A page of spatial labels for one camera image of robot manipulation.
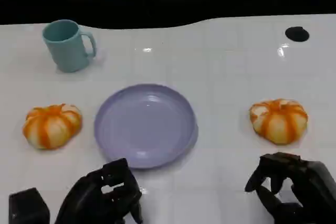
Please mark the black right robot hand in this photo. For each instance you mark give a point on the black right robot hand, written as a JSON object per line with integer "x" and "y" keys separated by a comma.
{"x": 312, "y": 182}

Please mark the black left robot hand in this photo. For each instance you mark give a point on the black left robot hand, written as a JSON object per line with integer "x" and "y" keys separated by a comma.
{"x": 86, "y": 195}

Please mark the orange and white bread roll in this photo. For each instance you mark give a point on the orange and white bread roll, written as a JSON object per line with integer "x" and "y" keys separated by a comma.
{"x": 52, "y": 125}
{"x": 278, "y": 121}

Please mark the lilac plate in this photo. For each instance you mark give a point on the lilac plate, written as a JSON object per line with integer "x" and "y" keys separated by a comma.
{"x": 145, "y": 127}

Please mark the pale green mug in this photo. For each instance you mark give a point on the pale green mug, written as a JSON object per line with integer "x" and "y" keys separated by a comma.
{"x": 68, "y": 48}

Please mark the black round table grommet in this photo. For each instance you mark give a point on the black round table grommet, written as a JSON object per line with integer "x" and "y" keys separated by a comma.
{"x": 296, "y": 34}

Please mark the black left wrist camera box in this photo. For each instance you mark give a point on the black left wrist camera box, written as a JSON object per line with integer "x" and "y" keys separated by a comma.
{"x": 27, "y": 207}

